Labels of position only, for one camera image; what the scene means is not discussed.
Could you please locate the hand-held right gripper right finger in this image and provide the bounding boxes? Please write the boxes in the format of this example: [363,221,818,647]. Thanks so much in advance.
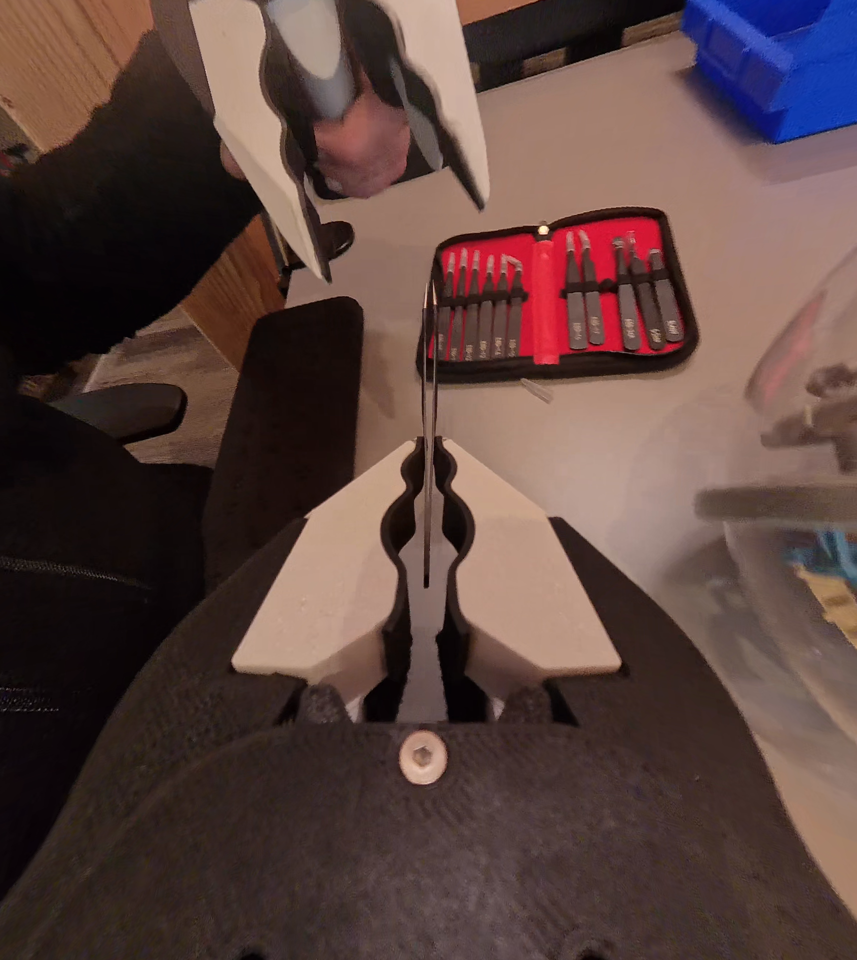
[436,438,622,703]

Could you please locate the blue storage bin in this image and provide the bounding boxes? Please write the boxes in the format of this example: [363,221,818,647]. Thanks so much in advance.
[681,0,857,144]

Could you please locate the black pointed tweezers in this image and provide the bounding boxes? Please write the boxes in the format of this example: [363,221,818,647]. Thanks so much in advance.
[420,293,439,589]

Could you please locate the person's left hand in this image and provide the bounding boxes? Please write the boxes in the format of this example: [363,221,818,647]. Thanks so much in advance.
[313,105,415,199]

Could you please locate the set of black tweezers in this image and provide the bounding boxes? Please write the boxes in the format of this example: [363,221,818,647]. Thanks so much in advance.
[436,228,688,364]

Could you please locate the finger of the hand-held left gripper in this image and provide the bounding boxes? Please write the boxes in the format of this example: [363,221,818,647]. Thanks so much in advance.
[354,0,490,211]
[189,0,334,280]

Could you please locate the black red tweezers case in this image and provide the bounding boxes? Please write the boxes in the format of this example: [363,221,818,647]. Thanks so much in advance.
[426,207,700,384]

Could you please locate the clear maze ball toy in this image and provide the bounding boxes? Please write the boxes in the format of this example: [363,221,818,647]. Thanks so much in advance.
[696,210,857,819]

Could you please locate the person's left forearm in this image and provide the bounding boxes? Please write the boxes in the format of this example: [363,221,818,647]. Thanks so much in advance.
[0,30,325,376]

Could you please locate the black perforated wrist rest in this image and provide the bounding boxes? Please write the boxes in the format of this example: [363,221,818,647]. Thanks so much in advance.
[204,297,365,589]

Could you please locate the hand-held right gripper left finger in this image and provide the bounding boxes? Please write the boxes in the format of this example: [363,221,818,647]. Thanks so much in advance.
[231,438,427,703]

